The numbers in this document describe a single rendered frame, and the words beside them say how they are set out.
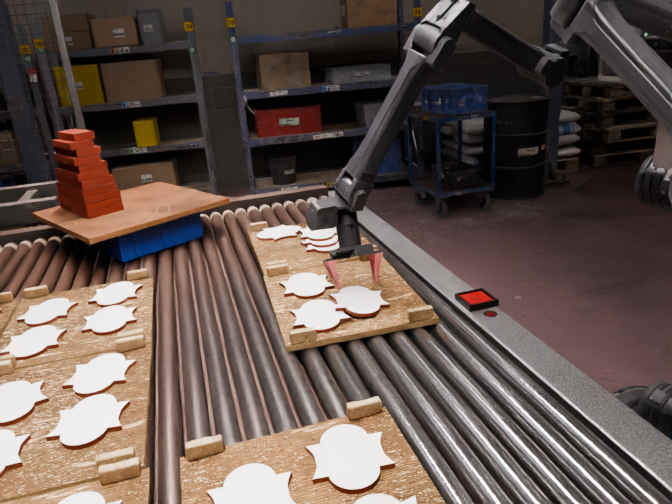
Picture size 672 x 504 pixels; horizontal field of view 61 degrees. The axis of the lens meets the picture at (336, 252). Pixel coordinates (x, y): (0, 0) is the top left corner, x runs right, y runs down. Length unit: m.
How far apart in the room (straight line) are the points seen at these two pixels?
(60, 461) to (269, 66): 5.05
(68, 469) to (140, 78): 5.19
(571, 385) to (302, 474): 0.52
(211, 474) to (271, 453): 0.10
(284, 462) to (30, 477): 0.40
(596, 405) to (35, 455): 0.95
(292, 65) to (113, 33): 1.68
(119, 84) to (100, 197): 4.04
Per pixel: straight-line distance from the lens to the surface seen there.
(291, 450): 0.96
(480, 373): 1.16
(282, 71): 5.83
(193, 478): 0.95
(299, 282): 1.50
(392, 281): 1.49
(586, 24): 1.09
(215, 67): 6.40
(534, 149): 5.48
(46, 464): 1.08
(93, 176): 2.04
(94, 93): 6.09
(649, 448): 1.04
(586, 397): 1.13
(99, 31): 6.06
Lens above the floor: 1.54
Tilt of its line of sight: 21 degrees down
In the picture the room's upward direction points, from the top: 5 degrees counter-clockwise
